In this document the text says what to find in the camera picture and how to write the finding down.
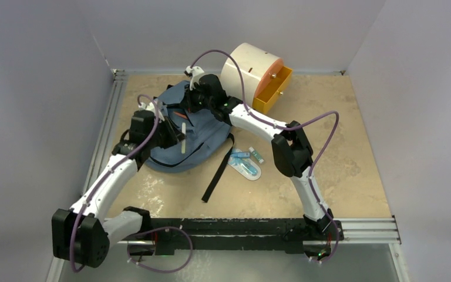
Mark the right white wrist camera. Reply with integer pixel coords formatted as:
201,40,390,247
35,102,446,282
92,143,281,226
184,65,206,90

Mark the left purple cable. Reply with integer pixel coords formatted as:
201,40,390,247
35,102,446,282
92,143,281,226
69,94,194,273

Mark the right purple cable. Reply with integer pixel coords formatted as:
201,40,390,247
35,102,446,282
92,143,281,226
188,49,340,266

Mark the cream round drawer cabinet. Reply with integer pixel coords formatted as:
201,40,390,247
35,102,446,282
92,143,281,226
220,42,285,106

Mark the blue backpack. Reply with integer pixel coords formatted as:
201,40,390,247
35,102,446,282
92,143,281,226
142,80,236,203

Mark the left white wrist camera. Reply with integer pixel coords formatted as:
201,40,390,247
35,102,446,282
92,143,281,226
138,100,166,123

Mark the green white glue stick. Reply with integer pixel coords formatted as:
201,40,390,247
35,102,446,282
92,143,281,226
248,147,264,164

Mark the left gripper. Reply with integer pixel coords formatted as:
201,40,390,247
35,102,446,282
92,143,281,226
146,116,185,150

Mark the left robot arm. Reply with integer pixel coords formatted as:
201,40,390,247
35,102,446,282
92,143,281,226
52,110,186,272

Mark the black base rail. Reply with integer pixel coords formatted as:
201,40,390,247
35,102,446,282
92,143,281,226
125,218,345,256

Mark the blister pack with blue items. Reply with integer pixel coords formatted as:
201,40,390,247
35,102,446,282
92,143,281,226
228,148,261,181

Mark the purple cable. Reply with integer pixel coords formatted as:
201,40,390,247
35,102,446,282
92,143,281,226
69,94,194,273
188,49,340,266

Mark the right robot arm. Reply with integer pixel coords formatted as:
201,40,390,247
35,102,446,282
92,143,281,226
181,70,342,239

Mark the yellow open drawer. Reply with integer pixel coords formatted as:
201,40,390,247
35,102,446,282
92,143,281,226
252,66,292,115

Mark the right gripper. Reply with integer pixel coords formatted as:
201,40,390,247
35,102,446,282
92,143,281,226
180,83,214,115

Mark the white marker pen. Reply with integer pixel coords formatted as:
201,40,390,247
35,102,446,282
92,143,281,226
181,122,186,155

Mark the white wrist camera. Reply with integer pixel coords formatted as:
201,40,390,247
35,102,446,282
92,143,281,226
184,65,206,90
138,100,166,123

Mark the aluminium frame rail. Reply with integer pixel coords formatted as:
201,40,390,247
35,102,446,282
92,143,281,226
116,218,399,245

